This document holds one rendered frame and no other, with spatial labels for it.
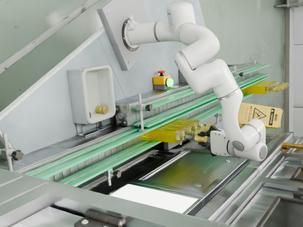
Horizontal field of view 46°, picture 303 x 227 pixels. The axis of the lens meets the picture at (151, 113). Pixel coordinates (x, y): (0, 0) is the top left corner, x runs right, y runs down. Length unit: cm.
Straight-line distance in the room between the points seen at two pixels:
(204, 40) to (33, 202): 94
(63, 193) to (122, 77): 124
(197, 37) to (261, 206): 65
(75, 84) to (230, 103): 61
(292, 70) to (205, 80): 621
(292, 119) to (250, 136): 630
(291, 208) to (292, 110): 624
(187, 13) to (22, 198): 108
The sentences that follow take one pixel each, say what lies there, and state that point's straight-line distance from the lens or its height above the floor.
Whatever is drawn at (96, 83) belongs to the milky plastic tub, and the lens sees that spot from 159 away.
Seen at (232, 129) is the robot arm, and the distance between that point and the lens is 127.
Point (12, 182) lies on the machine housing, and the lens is 65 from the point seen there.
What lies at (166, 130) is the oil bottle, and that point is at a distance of 160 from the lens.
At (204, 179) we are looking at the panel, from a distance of 146.
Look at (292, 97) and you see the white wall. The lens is 750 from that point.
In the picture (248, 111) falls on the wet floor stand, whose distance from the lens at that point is 497.
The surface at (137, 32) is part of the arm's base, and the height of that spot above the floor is 85.
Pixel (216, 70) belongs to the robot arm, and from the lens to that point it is 125.
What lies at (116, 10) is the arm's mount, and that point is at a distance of 170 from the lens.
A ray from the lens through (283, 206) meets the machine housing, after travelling 137.
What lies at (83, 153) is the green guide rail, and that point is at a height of 91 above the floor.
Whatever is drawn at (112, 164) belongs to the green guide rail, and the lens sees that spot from 142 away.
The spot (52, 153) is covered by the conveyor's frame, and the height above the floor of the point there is 85.
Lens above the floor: 186
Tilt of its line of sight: 35 degrees down
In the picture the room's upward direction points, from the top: 94 degrees clockwise
